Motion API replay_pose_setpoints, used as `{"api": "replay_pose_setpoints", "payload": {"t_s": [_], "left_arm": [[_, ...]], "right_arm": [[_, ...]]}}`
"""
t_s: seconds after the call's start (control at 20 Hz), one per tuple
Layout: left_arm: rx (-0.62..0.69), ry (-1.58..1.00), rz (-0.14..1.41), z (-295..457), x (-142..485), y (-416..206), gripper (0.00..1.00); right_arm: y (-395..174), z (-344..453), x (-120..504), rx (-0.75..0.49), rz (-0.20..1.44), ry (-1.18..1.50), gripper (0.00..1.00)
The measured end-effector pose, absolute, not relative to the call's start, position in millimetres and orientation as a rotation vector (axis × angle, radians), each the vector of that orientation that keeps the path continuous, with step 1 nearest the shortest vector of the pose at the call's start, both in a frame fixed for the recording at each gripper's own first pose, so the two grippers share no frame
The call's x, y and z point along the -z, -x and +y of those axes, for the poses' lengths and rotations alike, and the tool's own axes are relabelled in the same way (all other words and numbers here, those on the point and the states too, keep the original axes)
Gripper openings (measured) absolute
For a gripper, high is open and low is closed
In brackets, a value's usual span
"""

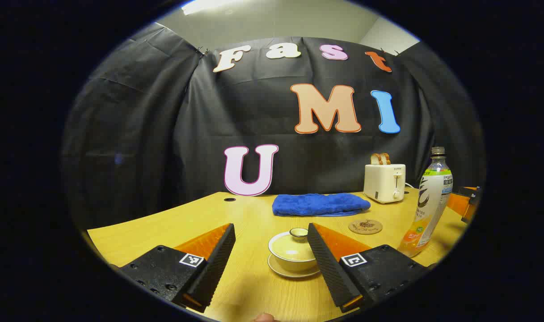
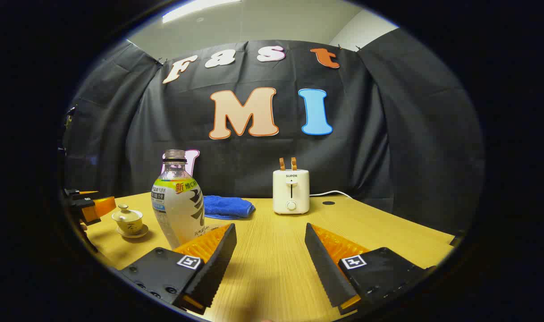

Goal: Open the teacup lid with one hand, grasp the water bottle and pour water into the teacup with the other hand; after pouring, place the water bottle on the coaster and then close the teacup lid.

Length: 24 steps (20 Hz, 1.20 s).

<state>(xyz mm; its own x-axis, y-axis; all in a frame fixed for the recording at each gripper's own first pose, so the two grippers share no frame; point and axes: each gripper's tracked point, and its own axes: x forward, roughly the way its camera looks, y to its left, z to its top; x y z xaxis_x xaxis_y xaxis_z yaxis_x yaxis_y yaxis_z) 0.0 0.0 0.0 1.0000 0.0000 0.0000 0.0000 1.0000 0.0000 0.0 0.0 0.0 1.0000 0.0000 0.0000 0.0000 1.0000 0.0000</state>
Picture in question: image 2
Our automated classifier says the blue towel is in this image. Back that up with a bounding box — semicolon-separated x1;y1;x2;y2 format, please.
203;195;256;220

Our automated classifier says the white toaster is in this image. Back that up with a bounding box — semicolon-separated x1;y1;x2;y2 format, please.
273;169;310;215

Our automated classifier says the cream teacup saucer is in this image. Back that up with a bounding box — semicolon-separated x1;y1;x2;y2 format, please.
116;224;149;239

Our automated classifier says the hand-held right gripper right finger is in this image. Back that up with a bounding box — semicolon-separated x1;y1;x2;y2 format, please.
304;223;438;316

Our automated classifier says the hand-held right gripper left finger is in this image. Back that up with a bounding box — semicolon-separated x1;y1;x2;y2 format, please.
119;223;237;316

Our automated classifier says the black backdrop cloth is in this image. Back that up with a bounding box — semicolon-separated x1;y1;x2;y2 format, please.
62;28;485;233

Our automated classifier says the clear plastic water bottle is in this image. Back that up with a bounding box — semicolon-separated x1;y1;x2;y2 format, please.
151;149;205;250

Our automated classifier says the white toaster cable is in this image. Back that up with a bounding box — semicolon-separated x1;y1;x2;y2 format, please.
308;190;354;200

